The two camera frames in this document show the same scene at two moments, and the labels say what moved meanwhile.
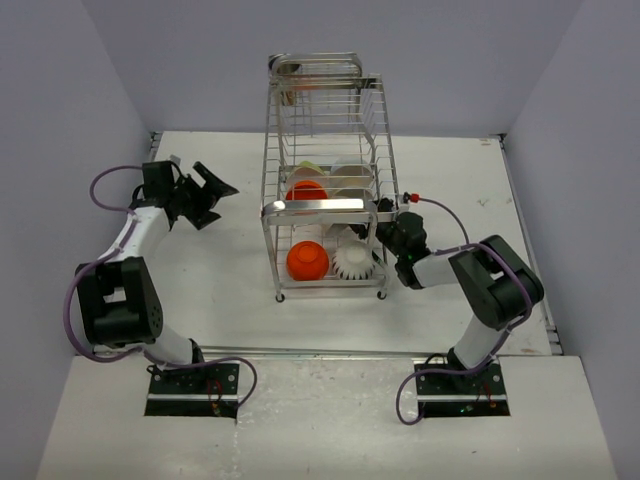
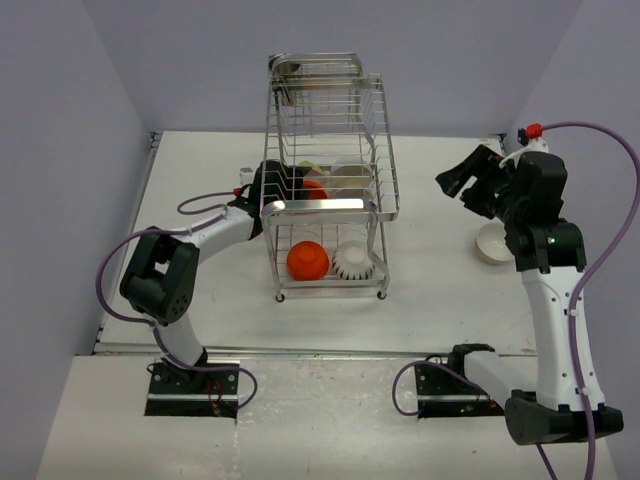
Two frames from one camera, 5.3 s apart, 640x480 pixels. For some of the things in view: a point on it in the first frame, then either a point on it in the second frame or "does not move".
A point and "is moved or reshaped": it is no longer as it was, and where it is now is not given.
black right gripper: [362, 229] -> [481, 163]
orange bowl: [306, 190] does not move
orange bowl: [307, 261] does not move
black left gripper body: [194, 212] -> [292, 187]
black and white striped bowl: [354, 260] does not move
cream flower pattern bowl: [338, 232] is moved or reshaped
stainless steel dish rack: [330, 180] does not move
